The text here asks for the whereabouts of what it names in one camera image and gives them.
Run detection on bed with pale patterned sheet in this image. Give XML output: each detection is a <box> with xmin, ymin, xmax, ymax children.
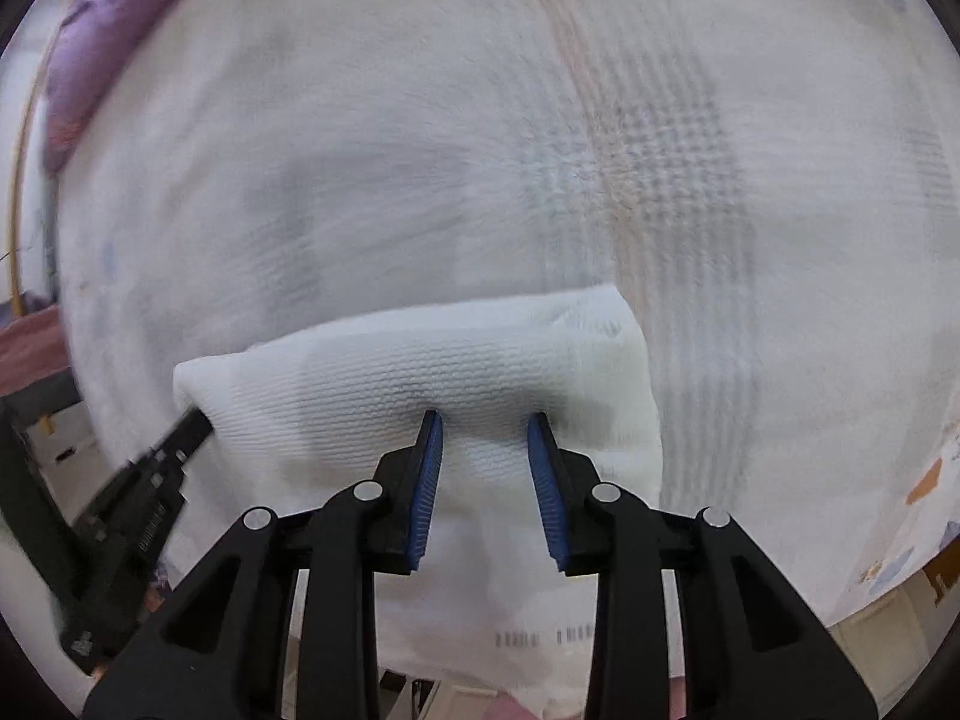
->
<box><xmin>56</xmin><ymin>0</ymin><xmax>960</xmax><ymax>691</ymax></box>

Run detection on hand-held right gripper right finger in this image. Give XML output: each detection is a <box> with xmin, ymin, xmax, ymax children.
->
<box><xmin>526</xmin><ymin>411</ymin><xmax>878</xmax><ymax>720</ymax></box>

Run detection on wooden pole drying rack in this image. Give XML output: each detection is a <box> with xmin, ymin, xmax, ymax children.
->
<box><xmin>0</xmin><ymin>67</ymin><xmax>83</xmax><ymax>616</ymax></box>

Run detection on dark grey cloth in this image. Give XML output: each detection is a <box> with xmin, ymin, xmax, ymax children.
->
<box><xmin>0</xmin><ymin>371</ymin><xmax>83</xmax><ymax>428</ymax></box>

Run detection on purple floral quilt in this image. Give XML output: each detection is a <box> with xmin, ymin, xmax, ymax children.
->
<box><xmin>41</xmin><ymin>0</ymin><xmax>226</xmax><ymax>173</ymax></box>

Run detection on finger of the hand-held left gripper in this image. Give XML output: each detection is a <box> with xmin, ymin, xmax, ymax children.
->
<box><xmin>161</xmin><ymin>405</ymin><xmax>217</xmax><ymax>467</ymax></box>

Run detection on pink towel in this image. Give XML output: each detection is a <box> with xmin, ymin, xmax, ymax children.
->
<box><xmin>0</xmin><ymin>307</ymin><xmax>72</xmax><ymax>395</ymax></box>

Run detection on white snap-button jacket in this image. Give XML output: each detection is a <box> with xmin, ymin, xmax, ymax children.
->
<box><xmin>172</xmin><ymin>281</ymin><xmax>665</xmax><ymax>720</ymax></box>

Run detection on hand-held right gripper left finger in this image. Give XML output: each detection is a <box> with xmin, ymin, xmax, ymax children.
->
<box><xmin>82</xmin><ymin>409</ymin><xmax>445</xmax><ymax>720</ymax></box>

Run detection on pink padded jacket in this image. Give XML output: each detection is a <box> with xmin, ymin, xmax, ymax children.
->
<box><xmin>480</xmin><ymin>694</ymin><xmax>593</xmax><ymax>720</ymax></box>

